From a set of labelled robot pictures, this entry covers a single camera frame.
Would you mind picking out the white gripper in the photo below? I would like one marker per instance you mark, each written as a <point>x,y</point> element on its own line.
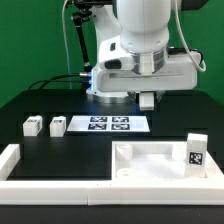
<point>122,71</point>

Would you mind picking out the white square table top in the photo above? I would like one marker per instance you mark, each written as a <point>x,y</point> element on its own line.
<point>154,161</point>

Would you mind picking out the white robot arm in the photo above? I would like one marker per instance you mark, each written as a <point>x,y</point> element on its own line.
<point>142,26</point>

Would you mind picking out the white U-shaped obstacle fence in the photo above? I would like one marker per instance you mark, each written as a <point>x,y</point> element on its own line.
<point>101,192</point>

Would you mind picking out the white AprilTag base plate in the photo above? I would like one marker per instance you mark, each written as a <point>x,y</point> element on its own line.
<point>108,124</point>

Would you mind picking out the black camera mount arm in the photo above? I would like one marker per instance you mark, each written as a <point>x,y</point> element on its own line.
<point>81,16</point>

